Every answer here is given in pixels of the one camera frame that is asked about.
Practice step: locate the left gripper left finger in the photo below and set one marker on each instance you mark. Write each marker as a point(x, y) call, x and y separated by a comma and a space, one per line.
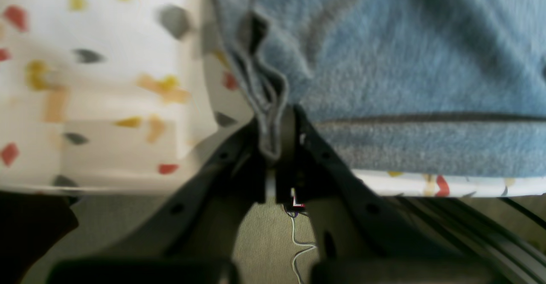
point(190, 240)

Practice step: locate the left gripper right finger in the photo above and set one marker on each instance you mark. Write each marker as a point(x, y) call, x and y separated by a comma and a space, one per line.
point(361, 238)

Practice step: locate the grey t-shirt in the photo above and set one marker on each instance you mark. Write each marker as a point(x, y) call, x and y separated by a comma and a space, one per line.
point(454, 87)

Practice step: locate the terrazzo pattern tablecloth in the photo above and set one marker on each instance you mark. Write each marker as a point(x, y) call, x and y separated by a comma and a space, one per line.
point(121, 96)

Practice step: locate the small labelled plug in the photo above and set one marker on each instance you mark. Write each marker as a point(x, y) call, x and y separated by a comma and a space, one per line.
point(293, 208)

